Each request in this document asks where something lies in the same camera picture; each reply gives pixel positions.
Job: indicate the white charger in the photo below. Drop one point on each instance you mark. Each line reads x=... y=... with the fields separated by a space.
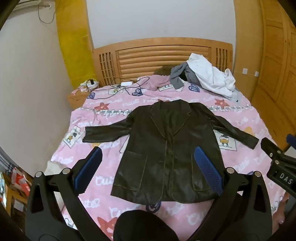
x=126 y=83

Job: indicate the white air conditioner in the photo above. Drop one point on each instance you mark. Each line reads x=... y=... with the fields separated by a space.
x=29 y=3

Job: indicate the white garment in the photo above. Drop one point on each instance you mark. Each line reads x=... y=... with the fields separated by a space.
x=212 y=74

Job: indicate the wooden bed headboard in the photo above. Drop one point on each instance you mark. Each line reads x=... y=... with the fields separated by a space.
x=161 y=58

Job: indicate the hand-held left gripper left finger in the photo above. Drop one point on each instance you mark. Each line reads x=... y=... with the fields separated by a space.
x=86 y=170

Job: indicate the person's black clothed knee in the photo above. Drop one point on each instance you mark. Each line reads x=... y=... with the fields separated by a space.
x=145 y=227

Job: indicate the grey garment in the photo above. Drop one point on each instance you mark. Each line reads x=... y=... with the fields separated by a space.
x=178 y=77

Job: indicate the pink printed blanket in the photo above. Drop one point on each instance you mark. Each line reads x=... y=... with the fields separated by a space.
x=104 y=120

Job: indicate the wooden nightstand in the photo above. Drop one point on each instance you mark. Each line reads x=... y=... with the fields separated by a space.
x=76 y=98

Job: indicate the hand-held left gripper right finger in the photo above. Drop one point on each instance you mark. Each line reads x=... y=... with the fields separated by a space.
x=208 y=170

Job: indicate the red white plastic bag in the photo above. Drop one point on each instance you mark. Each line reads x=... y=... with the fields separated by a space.
x=19 y=182

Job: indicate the person's right hand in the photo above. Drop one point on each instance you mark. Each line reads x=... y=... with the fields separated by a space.
x=282 y=208

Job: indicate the dark brown leather jacket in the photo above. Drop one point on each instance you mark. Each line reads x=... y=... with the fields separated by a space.
x=161 y=150

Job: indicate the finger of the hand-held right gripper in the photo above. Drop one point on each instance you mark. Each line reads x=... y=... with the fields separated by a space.
x=291 y=140
x=270 y=147

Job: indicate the wooden wardrobe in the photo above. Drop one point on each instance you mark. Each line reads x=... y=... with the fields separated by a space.
x=277 y=69

